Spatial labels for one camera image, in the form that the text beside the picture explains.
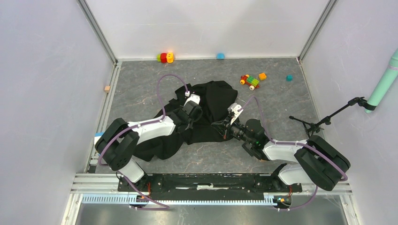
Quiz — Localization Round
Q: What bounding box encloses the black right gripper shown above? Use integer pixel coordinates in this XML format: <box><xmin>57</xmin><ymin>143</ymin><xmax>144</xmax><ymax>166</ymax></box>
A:
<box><xmin>211</xmin><ymin>113</ymin><xmax>254</xmax><ymax>146</ymax></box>

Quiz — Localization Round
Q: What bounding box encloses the black garment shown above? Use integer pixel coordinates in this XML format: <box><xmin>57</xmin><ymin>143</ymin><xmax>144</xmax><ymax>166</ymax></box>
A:
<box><xmin>133</xmin><ymin>81</ymin><xmax>238</xmax><ymax>162</ymax></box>

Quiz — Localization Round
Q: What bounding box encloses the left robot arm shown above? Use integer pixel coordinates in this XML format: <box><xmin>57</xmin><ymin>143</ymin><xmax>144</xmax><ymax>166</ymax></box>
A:
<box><xmin>93</xmin><ymin>100</ymin><xmax>203</xmax><ymax>191</ymax></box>

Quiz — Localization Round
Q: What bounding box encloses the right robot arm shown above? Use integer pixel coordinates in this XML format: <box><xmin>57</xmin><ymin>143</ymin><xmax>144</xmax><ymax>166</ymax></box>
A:
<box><xmin>211</xmin><ymin>119</ymin><xmax>351</xmax><ymax>191</ymax></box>

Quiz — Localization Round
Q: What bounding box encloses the colourful toy brick car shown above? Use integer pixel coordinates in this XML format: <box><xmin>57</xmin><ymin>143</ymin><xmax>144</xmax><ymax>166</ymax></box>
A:
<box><xmin>240</xmin><ymin>75</ymin><xmax>260</xmax><ymax>90</ymax></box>

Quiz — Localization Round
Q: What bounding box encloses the red yellow green toy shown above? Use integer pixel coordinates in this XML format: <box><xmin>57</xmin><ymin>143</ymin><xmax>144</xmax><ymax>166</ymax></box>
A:
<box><xmin>156</xmin><ymin>52</ymin><xmax>175</xmax><ymax>63</ymax></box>

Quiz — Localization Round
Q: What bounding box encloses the orange cube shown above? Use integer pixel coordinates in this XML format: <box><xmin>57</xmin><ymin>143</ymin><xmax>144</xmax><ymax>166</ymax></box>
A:
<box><xmin>258</xmin><ymin>73</ymin><xmax>267</xmax><ymax>81</ymax></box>

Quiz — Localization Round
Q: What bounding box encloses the blue round block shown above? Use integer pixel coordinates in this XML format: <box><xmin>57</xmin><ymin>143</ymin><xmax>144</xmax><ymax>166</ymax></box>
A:
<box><xmin>216</xmin><ymin>52</ymin><xmax>225</xmax><ymax>60</ymax></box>

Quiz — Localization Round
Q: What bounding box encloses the teal cube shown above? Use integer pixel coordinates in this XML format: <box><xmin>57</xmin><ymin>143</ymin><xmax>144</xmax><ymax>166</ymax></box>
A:
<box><xmin>286</xmin><ymin>75</ymin><xmax>293</xmax><ymax>82</ymax></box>

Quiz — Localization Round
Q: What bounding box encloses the black tripod stand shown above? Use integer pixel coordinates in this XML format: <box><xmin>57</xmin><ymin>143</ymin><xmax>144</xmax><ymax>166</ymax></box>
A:
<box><xmin>289</xmin><ymin>97</ymin><xmax>375</xmax><ymax>138</ymax></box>

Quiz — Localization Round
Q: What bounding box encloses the blue white block toy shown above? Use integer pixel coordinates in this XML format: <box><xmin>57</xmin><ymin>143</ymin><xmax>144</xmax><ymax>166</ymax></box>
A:
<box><xmin>94</xmin><ymin>132</ymin><xmax>104</xmax><ymax>137</ymax></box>

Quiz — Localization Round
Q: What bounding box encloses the mint green tube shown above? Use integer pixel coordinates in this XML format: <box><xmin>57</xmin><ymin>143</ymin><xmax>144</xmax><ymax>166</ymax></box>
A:
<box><xmin>365</xmin><ymin>50</ymin><xmax>398</xmax><ymax>113</ymax></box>

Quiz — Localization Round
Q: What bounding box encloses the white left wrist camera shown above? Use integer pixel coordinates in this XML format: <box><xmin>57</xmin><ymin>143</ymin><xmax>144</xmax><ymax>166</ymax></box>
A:
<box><xmin>184</xmin><ymin>90</ymin><xmax>200</xmax><ymax>106</ymax></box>

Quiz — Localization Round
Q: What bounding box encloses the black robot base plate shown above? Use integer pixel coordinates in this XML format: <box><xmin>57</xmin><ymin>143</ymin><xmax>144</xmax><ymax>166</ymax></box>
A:
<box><xmin>134</xmin><ymin>173</ymin><xmax>303</xmax><ymax>201</ymax></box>

